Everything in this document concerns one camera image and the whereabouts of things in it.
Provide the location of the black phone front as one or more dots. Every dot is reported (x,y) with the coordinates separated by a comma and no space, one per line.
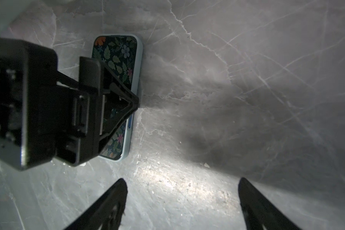
(118,52)

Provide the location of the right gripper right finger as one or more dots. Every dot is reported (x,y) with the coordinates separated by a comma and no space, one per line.
(258,212)

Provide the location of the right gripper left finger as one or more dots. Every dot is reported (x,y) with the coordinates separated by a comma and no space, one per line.
(106,212)

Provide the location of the light blue phone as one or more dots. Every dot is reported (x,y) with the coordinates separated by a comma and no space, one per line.
(119,102)

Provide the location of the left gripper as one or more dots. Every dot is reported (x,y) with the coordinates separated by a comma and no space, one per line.
(45,114)

